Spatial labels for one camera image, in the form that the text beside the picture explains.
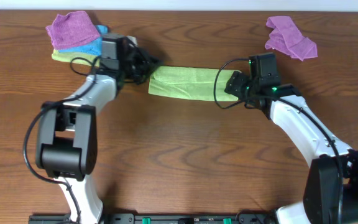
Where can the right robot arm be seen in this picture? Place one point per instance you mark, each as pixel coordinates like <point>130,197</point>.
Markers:
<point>331,192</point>

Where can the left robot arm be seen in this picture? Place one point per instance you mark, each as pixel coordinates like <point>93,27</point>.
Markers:
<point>67,143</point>

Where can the folded purple cloth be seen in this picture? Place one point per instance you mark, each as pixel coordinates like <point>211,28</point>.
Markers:
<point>72,30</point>

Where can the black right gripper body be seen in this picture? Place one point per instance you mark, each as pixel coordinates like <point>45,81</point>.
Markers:
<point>242,88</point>

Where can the crumpled purple cloth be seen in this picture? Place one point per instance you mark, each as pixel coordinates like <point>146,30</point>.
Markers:
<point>286,38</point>

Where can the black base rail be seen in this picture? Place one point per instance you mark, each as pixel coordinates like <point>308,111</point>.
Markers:
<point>241,218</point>

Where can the folded green cloth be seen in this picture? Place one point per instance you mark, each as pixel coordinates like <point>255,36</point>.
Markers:
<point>68,57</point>

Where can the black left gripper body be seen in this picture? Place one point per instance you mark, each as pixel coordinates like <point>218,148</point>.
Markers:
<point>142,65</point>

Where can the folded blue cloth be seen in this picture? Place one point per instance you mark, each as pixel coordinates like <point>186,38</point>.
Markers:
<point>93,48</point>

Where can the light green cloth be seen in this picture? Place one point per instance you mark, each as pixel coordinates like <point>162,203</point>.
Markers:
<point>190,83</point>

